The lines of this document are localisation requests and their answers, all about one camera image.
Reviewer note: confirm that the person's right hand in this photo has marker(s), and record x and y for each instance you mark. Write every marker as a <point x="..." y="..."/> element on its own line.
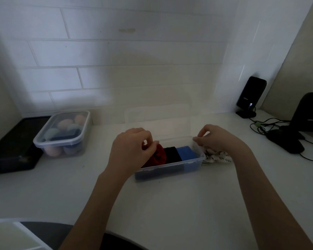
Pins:
<point x="221" y="140"/>

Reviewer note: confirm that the person's left hand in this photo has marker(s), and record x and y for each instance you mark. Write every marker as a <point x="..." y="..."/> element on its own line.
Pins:
<point x="127" y="153"/>

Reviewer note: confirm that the white patterned scrunchie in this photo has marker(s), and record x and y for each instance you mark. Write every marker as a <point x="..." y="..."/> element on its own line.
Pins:
<point x="219" y="156"/>

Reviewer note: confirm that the red scrunchie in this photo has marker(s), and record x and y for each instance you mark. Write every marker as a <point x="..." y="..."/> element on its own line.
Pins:
<point x="157" y="158"/>

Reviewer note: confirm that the blue headband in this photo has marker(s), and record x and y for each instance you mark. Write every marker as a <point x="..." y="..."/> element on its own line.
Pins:
<point x="187" y="153"/>

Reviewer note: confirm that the black headband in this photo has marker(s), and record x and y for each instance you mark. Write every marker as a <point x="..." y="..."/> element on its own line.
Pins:
<point x="172" y="154"/>

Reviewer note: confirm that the small clear hinged box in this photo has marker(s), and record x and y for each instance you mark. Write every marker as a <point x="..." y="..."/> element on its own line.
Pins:
<point x="159" y="119"/>

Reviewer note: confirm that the person's right forearm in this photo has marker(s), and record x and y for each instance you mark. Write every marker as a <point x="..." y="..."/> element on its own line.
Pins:
<point x="266" y="203"/>

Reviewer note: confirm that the person's left forearm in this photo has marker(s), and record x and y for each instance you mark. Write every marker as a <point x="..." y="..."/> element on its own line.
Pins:
<point x="94" y="216"/>

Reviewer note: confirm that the person's dark clothing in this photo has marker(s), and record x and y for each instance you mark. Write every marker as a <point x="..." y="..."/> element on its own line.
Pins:
<point x="52" y="234"/>

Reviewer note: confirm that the black desktop speaker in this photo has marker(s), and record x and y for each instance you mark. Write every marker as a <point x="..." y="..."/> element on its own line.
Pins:
<point x="251" y="93"/>
<point x="306" y="111"/>

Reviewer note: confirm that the black computer mouse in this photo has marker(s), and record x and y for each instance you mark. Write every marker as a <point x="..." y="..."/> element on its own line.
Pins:
<point x="287" y="143"/>

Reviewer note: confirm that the pile of pastel makeup sponges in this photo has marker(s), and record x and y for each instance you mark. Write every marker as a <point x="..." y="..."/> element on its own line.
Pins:
<point x="65" y="124"/>

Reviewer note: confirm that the clear lidded sponge container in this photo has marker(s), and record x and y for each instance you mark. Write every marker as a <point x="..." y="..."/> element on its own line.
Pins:
<point x="39" y="143"/>

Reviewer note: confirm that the black tray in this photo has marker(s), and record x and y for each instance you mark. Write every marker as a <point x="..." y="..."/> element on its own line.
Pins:
<point x="13" y="151"/>

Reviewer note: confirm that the white cabinet frame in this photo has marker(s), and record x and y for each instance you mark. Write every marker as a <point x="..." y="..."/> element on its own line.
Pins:
<point x="10" y="235"/>

